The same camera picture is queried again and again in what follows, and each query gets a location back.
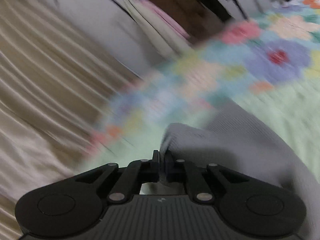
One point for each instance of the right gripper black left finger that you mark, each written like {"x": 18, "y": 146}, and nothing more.
{"x": 133, "y": 177}

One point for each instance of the grey ribbed knit garment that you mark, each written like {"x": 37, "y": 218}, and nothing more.
{"x": 238, "y": 140}

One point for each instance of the green floral bedspread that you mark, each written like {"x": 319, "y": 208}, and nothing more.
{"x": 269, "y": 65}

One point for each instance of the beige curtain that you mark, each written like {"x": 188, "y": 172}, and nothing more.
{"x": 54, "y": 83}

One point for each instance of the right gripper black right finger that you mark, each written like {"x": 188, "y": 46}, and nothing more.
{"x": 190, "y": 176}

